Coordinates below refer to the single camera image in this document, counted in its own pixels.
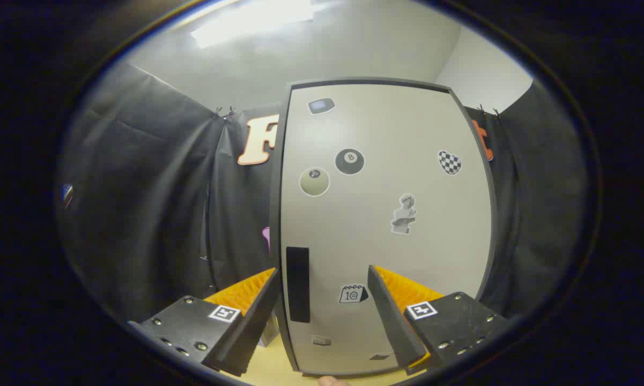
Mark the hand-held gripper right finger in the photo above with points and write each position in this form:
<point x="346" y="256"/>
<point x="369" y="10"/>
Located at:
<point x="399" y="327"/>

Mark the white cabinet door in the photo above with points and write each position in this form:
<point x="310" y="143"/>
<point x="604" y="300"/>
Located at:
<point x="386" y="134"/>

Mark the black backdrop cloth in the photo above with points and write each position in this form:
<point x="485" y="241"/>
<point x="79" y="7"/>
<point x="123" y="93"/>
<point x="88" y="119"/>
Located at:
<point x="139" y="187"/>

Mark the upright dark books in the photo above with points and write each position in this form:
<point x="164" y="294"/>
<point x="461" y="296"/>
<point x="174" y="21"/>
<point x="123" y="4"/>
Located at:
<point x="271" y="335"/>

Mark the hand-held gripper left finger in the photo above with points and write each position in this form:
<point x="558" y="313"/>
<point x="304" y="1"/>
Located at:
<point x="246" y="332"/>

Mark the dark grey cabinet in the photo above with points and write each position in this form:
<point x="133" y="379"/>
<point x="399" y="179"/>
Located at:
<point x="275" y="214"/>

